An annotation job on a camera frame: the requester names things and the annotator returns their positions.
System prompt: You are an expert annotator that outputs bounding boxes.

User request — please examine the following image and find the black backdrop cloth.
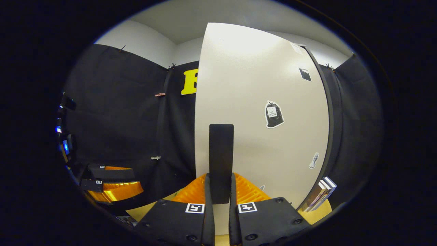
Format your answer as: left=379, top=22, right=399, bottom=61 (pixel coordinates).
left=63, top=44, right=200, bottom=214
left=328, top=55, right=384, bottom=209

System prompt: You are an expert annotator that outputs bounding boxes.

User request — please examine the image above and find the stack of books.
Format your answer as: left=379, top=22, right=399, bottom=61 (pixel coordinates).
left=300, top=176, right=337, bottom=213

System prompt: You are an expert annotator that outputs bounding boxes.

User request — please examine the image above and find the grey cabinet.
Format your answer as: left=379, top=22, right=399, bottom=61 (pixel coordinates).
left=297, top=44, right=343, bottom=209

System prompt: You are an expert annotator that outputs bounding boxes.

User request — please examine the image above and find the black door handle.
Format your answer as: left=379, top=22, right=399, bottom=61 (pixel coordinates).
left=209, top=124, right=235, bottom=205

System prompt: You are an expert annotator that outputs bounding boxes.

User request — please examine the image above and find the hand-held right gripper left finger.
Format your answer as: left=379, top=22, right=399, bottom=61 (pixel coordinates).
left=135, top=173, right=216, bottom=246

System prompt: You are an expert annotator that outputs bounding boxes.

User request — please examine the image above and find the grey cabinet door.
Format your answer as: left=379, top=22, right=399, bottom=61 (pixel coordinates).
left=194, top=22, right=330, bottom=236

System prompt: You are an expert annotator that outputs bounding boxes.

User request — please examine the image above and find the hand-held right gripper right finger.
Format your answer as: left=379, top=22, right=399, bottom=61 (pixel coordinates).
left=228, top=172, right=311, bottom=246

